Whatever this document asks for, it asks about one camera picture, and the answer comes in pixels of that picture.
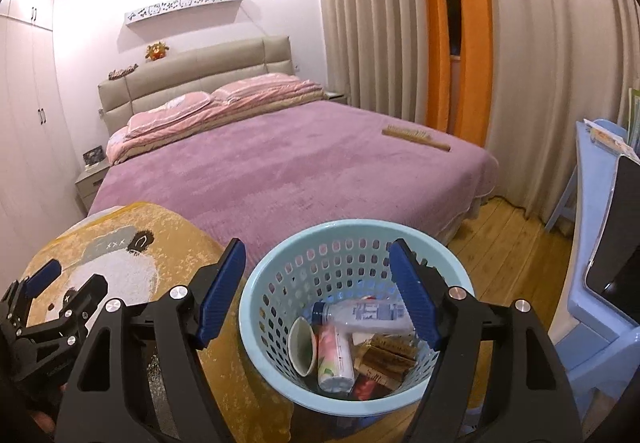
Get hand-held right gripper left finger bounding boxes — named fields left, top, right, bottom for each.
left=55, top=238, right=248, bottom=443

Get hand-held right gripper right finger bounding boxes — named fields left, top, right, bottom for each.
left=389, top=238, right=583, bottom=443

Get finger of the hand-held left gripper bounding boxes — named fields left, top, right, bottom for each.
left=2, top=259, right=62, bottom=324
left=50, top=273, right=109, bottom=339

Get light blue plastic basket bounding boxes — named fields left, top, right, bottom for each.
left=238, top=219, right=476, bottom=416

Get yellow panda blanket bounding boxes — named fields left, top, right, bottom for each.
left=15, top=202, right=296, bottom=443

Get clear plastic bottle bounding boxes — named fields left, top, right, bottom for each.
left=311, top=299, right=416, bottom=326

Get brown packet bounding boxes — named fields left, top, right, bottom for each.
left=352, top=333, right=418, bottom=386

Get white paper cup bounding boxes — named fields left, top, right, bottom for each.
left=288, top=316, right=317, bottom=376

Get dark red packet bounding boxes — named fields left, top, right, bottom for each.
left=350, top=370, right=396, bottom=401

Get pink floral can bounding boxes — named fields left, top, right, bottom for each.
left=316, top=323, right=356, bottom=394

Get purple bed blanket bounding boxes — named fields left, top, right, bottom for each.
left=87, top=100, right=501, bottom=254

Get white wardrobe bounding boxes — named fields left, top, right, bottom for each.
left=0, top=0, right=88, bottom=284

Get wooden brush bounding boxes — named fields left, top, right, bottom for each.
left=381, top=124, right=452, bottom=152

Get pink pillows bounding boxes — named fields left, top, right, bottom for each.
left=106, top=77, right=325, bottom=164

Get light blue plastic chair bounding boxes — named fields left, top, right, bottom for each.
left=547, top=243, right=640, bottom=396

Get pink pillow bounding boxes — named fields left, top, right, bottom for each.
left=127, top=92, right=213, bottom=131
left=210, top=75, right=306, bottom=106

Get light blue desk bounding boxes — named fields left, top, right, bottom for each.
left=544, top=119, right=640, bottom=274

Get black screen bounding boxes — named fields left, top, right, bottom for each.
left=582, top=153, right=640, bottom=326

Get beige upholstered bed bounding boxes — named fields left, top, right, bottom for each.
left=82, top=35, right=501, bottom=254

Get cream flat box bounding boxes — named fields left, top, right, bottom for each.
left=585, top=119, right=632, bottom=156

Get orange curtain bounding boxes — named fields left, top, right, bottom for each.
left=451, top=0, right=494, bottom=148
left=415, top=0, right=453, bottom=134

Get beige curtain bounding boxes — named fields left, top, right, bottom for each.
left=314, top=0, right=436, bottom=121
left=477, top=0, right=640, bottom=224

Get green books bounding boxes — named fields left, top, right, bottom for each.
left=625, top=87, right=640, bottom=154

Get white patterned wall shelf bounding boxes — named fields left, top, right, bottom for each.
left=125, top=0, right=247, bottom=28

